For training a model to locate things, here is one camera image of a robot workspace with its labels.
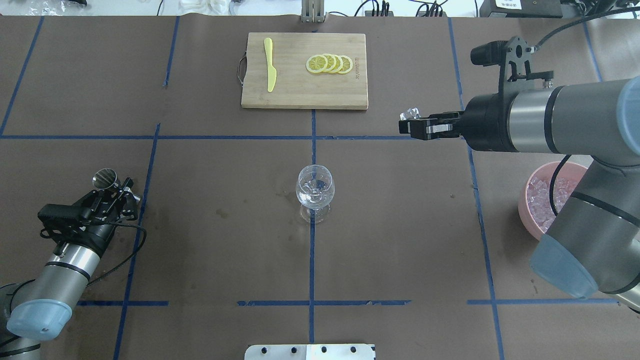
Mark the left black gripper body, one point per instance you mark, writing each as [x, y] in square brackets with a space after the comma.
[98, 232]

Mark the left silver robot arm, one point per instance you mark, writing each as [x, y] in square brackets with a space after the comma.
[36, 310]

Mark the pile of clear ice cubes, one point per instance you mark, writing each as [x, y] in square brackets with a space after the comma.
[538, 199]

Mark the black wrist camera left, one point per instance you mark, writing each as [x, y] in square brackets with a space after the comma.
[63, 220]

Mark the yellow plastic knife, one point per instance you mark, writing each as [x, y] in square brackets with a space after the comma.
[268, 45]

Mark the steel jigger measuring cup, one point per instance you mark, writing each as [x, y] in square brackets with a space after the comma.
[106, 179]

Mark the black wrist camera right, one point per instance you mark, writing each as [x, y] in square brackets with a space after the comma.
[515, 60]

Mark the single clear ice cube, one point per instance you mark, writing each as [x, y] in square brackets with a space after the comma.
[410, 114]

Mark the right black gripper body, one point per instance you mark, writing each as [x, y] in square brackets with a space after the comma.
[486, 122]

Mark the aluminium frame post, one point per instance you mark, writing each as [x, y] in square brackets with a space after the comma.
[313, 11]

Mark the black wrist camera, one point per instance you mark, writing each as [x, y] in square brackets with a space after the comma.
[515, 60]
[63, 220]

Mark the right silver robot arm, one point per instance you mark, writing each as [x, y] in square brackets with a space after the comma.
[590, 246]

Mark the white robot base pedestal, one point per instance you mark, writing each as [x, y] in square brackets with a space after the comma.
[326, 351]

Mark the clear wine glass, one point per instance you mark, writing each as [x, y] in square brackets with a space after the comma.
[315, 190]

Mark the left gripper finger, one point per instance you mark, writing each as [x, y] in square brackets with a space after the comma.
[126, 200]
[96, 205]

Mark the bamboo cutting board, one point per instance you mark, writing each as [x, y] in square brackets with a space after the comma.
[296, 88]

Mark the pink bowl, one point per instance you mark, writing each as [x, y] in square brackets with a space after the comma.
[570, 170]

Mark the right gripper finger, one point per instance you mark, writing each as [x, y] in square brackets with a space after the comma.
[448, 117]
[427, 130]

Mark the lemon slice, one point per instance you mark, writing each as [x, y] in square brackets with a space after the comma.
[338, 63]
[317, 64]
[329, 62]
[347, 65]

